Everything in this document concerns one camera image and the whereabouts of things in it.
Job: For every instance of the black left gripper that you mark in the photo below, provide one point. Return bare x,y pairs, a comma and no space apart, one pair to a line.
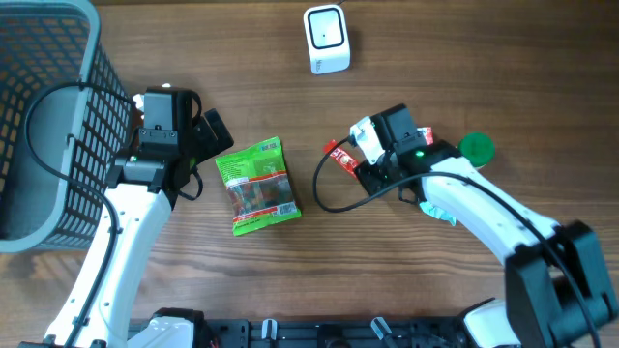
211,146

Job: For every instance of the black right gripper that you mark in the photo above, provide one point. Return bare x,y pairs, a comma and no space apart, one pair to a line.
367,173

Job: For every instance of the red Nescafe stick sachet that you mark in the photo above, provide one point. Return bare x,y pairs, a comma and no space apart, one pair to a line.
341,157

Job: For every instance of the mint green wipes packet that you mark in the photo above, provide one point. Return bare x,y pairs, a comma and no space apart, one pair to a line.
436,212

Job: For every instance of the green gummy candy bag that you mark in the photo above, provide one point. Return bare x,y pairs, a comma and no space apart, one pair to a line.
257,183

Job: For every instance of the jar with green lid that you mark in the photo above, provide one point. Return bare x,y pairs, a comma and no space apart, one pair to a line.
478,148

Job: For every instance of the red small juice carton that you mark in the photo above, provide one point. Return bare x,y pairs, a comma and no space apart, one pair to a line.
427,134

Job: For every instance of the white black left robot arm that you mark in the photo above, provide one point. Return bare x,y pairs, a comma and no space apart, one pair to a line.
143,182

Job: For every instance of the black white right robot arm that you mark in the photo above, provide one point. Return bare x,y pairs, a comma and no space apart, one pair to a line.
557,286

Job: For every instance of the white barcode scanner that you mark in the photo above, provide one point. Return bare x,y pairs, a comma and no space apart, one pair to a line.
327,39

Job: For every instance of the grey plastic mesh basket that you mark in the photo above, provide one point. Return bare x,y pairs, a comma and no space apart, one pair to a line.
55,80

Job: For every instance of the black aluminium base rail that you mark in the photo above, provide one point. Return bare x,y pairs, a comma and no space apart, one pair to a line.
418,332

